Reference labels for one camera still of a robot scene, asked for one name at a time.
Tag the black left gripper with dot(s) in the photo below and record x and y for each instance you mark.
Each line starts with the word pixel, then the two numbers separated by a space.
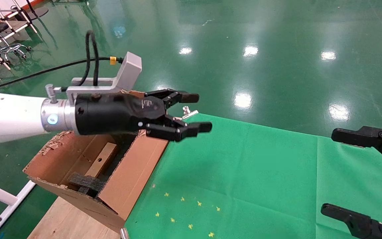
pixel 111 113

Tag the small taped cardboard box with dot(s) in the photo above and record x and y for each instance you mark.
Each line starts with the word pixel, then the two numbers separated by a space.
pixel 103 157

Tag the large open cardboard carton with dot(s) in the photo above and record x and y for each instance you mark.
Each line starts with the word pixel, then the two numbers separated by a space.
pixel 134 172

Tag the green table cloth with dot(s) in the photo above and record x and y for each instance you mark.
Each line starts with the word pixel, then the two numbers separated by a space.
pixel 277 182

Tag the black foam insert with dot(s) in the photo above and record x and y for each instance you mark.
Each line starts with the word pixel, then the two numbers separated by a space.
pixel 86 182

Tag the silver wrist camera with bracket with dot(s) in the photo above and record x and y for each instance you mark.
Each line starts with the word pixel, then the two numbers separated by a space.
pixel 129 69

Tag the white tube frame rack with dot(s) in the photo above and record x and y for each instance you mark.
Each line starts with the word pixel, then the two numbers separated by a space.
pixel 20 30

